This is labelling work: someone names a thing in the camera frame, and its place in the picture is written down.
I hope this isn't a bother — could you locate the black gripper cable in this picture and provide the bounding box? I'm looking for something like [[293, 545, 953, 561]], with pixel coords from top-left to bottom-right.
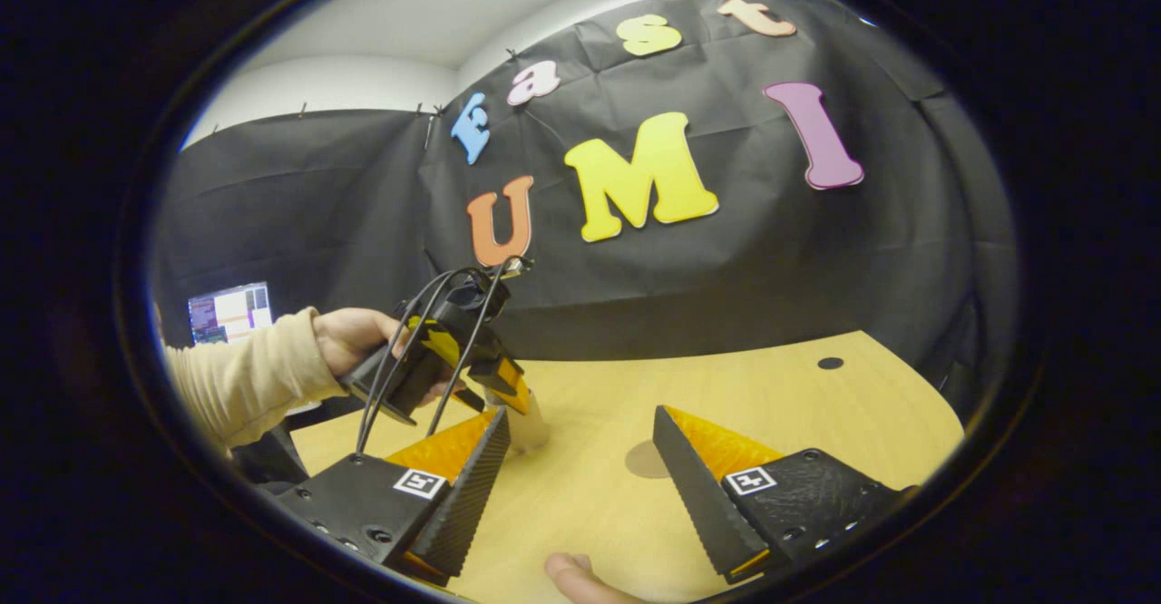
[[356, 268, 486, 455], [426, 264, 509, 437]]

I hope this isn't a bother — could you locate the light wooden desktop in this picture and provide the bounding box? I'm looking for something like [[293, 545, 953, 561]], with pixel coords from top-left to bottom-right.
[[288, 330, 965, 604]]

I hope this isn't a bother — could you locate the round brown coaster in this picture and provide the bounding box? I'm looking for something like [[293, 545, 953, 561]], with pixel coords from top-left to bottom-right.
[[624, 439, 677, 480]]

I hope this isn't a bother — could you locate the beige pink cup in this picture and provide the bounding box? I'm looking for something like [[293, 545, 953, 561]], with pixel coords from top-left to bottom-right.
[[483, 386, 551, 453]]

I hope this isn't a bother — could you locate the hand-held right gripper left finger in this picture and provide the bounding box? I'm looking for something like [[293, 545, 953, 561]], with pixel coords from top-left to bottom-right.
[[272, 406, 512, 587]]

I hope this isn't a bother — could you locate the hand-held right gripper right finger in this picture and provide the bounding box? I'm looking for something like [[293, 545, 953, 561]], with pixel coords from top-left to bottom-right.
[[652, 404, 908, 585]]

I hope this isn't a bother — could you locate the computer monitor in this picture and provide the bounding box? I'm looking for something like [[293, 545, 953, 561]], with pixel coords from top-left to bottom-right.
[[188, 282, 273, 345]]

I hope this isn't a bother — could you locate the black backdrop cloth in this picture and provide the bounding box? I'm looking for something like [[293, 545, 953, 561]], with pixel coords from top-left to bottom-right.
[[150, 0, 1017, 424]]

